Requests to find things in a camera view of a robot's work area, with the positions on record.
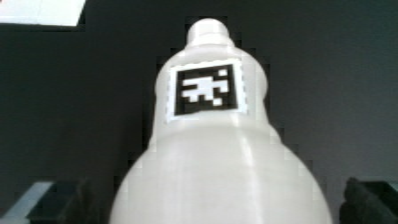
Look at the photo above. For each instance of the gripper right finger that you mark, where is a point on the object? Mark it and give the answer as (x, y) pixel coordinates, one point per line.
(369, 205)

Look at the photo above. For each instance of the white lamp bulb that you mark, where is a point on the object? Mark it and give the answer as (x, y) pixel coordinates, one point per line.
(216, 176)

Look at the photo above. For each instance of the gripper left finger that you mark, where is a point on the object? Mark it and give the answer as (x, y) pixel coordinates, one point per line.
(46, 205)

